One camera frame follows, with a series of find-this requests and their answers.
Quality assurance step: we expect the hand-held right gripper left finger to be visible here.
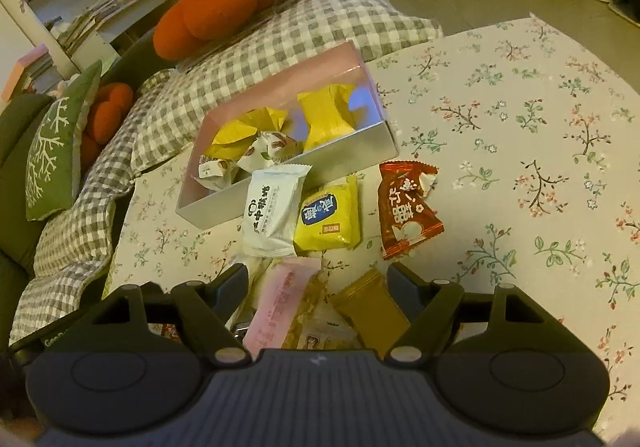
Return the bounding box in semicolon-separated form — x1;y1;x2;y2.
100;263;253;369

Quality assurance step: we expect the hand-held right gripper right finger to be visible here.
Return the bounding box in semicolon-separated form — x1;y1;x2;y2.
387;262;551;363

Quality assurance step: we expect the gold snack packet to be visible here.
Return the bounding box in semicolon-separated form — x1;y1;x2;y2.
330;268;411;360

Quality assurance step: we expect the pink snack packet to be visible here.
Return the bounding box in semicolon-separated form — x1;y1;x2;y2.
242;259;322;363

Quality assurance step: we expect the red snack packet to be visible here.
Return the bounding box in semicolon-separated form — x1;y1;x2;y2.
377;161;445;261

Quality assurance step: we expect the orange brown snack packet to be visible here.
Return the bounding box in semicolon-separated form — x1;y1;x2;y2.
150;323;182;344

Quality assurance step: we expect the yellow snack packet blue label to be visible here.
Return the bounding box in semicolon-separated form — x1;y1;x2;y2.
294;174;362;255

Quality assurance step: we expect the clear snack packet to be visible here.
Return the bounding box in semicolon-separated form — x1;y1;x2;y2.
282;277;366;353

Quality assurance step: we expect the small white brown snack packet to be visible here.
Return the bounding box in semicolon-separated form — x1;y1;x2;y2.
237;130;303;173
197;154;238;192

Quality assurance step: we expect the pink snack box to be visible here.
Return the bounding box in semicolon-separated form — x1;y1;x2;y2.
175;40;401;230

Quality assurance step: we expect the plain yellow snack packet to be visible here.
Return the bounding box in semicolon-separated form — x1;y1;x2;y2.
297;83;361;150
210;108;288;160

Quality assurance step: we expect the floral tablecloth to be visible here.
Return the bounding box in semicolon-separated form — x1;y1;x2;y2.
102;14;640;447

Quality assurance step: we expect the green pillow white snowflake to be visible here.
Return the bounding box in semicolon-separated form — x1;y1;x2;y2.
25;60;103;222

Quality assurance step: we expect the dark green sofa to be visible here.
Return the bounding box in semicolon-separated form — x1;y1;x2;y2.
0;44;166;343

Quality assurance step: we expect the small orange cushion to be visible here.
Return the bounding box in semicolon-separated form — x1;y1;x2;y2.
80;82;135;168

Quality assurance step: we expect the checkered pillow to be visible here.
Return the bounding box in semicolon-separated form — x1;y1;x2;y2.
9;0;445;345

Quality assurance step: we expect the pink cardboard box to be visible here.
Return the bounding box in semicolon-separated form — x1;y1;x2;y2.
0;44;51;100

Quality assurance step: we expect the large orange cushion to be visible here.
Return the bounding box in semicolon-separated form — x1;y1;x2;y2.
152;0;304;62

